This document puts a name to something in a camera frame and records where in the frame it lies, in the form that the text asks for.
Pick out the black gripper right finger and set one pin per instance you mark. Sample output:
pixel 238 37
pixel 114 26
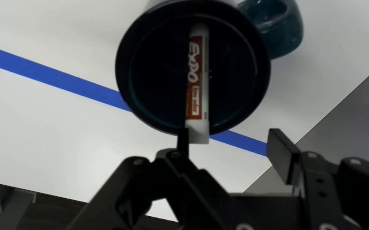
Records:
pixel 284 157

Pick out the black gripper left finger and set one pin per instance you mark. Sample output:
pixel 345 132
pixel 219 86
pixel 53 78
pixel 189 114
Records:
pixel 179 166

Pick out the white red Expo marker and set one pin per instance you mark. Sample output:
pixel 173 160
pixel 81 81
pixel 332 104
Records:
pixel 197 84

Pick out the dark teal speckled mug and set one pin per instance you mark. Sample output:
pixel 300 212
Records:
pixel 159 68

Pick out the blue tape line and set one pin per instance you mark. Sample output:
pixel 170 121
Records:
pixel 44 72

